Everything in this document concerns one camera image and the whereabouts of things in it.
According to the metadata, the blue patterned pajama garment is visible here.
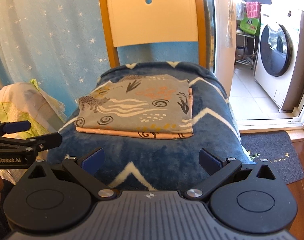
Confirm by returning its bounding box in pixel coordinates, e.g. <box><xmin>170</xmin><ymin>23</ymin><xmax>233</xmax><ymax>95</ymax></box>
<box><xmin>74</xmin><ymin>75</ymin><xmax>193</xmax><ymax>139</ymax></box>

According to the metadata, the plaid checkered bed sheet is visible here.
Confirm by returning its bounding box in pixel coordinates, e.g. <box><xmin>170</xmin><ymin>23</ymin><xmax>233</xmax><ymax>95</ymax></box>
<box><xmin>0</xmin><ymin>78</ymin><xmax>66</xmax><ymax>178</ymax></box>

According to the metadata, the dark grey door mat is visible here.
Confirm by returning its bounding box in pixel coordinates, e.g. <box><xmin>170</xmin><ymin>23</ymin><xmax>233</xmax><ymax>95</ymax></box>
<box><xmin>240</xmin><ymin>131</ymin><xmax>304</xmax><ymax>184</ymax></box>

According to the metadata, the peach folded garment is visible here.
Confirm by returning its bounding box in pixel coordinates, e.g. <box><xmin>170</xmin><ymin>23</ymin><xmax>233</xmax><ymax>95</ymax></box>
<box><xmin>74</xmin><ymin>88</ymin><xmax>193</xmax><ymax>140</ymax></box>

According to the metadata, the blue star curtain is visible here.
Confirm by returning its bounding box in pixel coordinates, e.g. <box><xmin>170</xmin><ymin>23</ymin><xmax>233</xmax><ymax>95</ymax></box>
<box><xmin>0</xmin><ymin>0</ymin><xmax>200</xmax><ymax>120</ymax></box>

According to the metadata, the metal storage rack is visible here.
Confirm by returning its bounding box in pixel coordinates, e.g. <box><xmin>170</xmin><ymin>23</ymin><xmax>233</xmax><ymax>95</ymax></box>
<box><xmin>235</xmin><ymin>29</ymin><xmax>258</xmax><ymax>70</ymax></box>

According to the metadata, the white washing machine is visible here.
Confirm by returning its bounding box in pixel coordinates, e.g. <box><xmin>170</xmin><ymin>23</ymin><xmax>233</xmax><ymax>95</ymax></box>
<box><xmin>255</xmin><ymin>0</ymin><xmax>304</xmax><ymax>112</ymax></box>

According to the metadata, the green bag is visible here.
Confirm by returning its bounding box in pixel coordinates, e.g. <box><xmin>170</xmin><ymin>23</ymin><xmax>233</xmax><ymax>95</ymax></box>
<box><xmin>240</xmin><ymin>16</ymin><xmax>260</xmax><ymax>36</ymax></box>

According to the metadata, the wooden chair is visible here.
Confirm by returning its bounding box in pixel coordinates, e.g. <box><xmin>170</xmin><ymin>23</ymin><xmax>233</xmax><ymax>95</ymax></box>
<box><xmin>99</xmin><ymin>0</ymin><xmax>207</xmax><ymax>68</ymax></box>

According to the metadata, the pink towel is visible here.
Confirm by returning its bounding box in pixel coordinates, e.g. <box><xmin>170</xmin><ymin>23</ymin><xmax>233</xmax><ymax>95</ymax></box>
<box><xmin>245</xmin><ymin>2</ymin><xmax>261</xmax><ymax>18</ymax></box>

